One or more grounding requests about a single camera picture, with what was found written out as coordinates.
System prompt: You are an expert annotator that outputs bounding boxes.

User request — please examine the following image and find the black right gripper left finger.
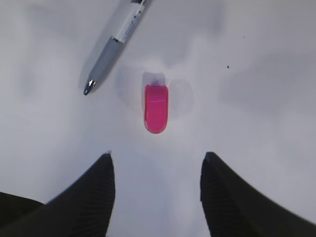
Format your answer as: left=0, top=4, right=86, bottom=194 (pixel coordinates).
left=0, top=153, right=116, bottom=237

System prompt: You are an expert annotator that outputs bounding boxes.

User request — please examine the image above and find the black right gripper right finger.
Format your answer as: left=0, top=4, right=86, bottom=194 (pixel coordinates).
left=200, top=152, right=316, bottom=237

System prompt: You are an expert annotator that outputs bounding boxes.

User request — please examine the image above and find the pink pencil sharpener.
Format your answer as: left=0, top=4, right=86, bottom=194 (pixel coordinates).
left=144, top=85, right=169, bottom=134

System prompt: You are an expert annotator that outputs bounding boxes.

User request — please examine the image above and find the blue grip pen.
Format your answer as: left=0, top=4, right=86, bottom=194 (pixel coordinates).
left=83, top=0, right=150, bottom=96

